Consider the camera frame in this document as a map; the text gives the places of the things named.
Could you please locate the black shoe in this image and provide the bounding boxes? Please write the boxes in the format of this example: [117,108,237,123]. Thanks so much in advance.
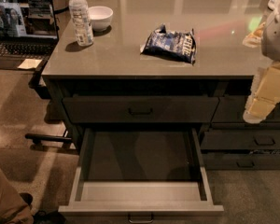
[20,192,65,224]

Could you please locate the right bottom grey drawer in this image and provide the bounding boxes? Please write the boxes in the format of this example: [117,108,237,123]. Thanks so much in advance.
[203,153,280,170]

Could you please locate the open grey middle drawer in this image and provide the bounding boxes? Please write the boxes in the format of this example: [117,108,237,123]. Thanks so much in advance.
[59,129,224,224]

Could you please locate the right top grey drawer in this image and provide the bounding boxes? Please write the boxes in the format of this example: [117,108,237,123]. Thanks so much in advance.
[212,95,280,123]

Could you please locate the blue chip bag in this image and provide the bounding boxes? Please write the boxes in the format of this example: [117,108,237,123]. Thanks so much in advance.
[140,24,197,64]

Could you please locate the open black laptop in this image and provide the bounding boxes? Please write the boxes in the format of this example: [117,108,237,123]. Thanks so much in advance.
[0,0,59,70]

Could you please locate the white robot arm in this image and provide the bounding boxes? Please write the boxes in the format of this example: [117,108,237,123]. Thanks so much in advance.
[243,7,280,124]

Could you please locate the white paper note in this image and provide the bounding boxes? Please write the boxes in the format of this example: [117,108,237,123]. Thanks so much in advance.
[18,59,41,70]

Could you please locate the closed grey top drawer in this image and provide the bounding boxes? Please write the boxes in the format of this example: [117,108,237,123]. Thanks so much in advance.
[63,96,218,123]

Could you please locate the black chair base leg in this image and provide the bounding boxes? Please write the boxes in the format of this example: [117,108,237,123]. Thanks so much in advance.
[25,133,72,145]

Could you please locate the white ceramic bowl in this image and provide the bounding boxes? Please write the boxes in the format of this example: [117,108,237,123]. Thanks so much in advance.
[89,6,113,32]

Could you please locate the person leg brown trousers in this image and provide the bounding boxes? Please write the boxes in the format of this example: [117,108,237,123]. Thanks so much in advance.
[0,169,34,224]

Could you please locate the clear plastic water bottle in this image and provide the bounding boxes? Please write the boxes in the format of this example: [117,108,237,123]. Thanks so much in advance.
[69,0,93,47]

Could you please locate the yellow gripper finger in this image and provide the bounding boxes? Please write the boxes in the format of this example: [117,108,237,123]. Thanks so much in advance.
[243,97,275,123]
[256,62,280,103]

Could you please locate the right middle grey drawer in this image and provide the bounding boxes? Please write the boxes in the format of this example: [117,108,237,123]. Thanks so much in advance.
[201,130,280,150]

